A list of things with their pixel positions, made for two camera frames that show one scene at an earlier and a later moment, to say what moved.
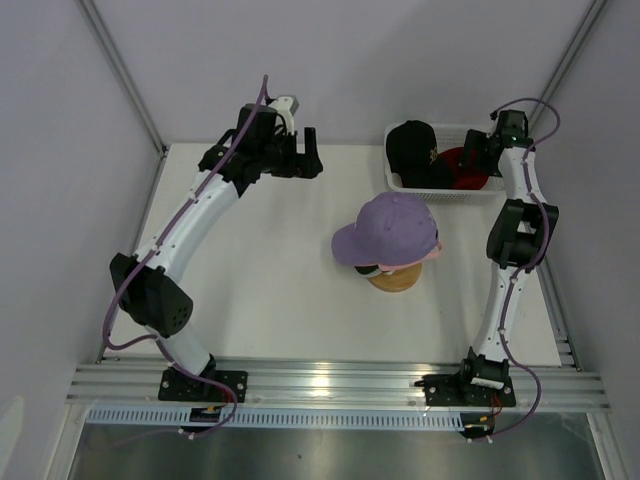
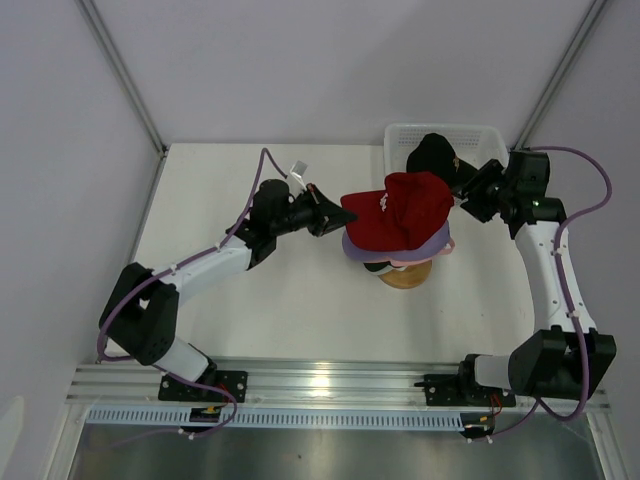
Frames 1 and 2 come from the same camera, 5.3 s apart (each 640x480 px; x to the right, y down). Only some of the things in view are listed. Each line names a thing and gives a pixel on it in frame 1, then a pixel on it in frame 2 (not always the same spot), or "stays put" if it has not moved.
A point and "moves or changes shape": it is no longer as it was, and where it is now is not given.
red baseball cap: x=464 y=179 → x=411 y=209
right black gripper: x=474 y=141 → x=494 y=172
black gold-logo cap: x=412 y=153 moves or changes shape
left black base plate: x=177 y=386 stays put
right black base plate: x=456 y=390 stays put
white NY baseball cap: x=373 y=273 → x=381 y=267
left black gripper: x=303 y=165 → x=327 y=217
